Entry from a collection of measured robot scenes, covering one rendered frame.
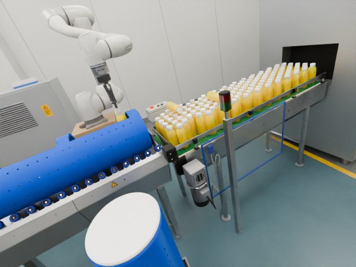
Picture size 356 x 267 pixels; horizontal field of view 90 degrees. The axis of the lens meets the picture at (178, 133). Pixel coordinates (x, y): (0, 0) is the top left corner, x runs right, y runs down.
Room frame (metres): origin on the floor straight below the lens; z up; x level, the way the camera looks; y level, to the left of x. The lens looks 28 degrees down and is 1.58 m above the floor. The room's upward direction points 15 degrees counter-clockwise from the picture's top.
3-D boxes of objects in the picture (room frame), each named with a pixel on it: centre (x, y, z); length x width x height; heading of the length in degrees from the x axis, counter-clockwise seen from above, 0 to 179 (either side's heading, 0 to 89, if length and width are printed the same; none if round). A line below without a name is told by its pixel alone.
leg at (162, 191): (1.01, 0.23, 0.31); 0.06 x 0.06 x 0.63; 21
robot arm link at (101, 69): (1.10, 0.33, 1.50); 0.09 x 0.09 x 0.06
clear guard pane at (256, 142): (1.08, -0.49, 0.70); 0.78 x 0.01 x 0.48; 111
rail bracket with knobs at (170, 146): (0.93, 0.08, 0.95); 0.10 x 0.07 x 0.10; 21
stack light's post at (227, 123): (0.91, -0.29, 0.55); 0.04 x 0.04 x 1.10; 21
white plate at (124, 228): (0.45, 0.28, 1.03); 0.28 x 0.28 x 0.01
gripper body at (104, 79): (1.11, 0.33, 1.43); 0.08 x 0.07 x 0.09; 21
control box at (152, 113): (1.45, 0.11, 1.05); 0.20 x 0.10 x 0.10; 111
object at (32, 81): (2.37, 1.61, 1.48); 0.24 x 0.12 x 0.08; 113
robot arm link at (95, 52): (1.11, 0.32, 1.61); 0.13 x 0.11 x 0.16; 125
